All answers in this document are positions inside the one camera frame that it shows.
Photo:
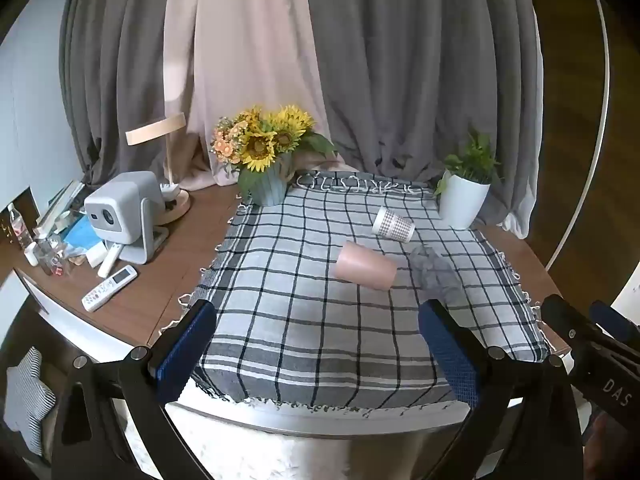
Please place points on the small white box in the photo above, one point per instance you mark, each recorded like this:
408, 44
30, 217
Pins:
95, 258

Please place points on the clear water bottle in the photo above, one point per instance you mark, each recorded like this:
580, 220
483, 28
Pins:
16, 225

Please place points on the white plant pot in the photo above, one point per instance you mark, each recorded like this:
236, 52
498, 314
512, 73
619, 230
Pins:
462, 202

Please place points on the pink curtain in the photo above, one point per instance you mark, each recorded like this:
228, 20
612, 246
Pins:
250, 45

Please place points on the grey curtain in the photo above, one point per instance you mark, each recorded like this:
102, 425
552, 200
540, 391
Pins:
425, 60
115, 60

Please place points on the green potted plant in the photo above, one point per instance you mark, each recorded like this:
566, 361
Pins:
475, 160

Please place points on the sunflower bouquet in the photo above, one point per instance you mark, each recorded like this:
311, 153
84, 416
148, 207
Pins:
260, 140

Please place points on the blue ribbed vase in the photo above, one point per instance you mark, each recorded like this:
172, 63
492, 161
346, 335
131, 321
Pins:
267, 187

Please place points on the grey translucent cup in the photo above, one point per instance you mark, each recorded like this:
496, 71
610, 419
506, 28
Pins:
434, 272

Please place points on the grey white projector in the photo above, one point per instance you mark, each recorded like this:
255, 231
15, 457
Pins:
120, 205

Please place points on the small glass bottle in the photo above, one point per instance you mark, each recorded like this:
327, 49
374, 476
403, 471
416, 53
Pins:
46, 255

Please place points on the large white remote control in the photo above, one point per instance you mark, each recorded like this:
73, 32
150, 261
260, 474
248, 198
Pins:
109, 288

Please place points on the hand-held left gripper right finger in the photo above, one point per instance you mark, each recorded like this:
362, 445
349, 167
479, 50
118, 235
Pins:
451, 355

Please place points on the striped cushion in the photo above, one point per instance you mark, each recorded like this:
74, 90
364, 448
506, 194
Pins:
27, 400

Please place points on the small white remote control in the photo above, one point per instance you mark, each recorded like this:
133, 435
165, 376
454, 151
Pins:
109, 260

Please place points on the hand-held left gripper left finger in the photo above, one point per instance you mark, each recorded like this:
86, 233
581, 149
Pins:
184, 352

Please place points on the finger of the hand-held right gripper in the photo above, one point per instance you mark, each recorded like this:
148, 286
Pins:
612, 321
567, 317

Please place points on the white curved rail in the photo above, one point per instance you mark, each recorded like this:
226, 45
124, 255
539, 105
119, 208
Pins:
602, 85

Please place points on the checked grey tablecloth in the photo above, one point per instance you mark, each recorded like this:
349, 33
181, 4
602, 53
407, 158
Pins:
310, 320

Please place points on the pink cup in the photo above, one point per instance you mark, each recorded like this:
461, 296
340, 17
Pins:
364, 266

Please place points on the white patterned paper cup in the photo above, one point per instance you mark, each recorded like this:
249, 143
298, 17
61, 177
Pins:
393, 225

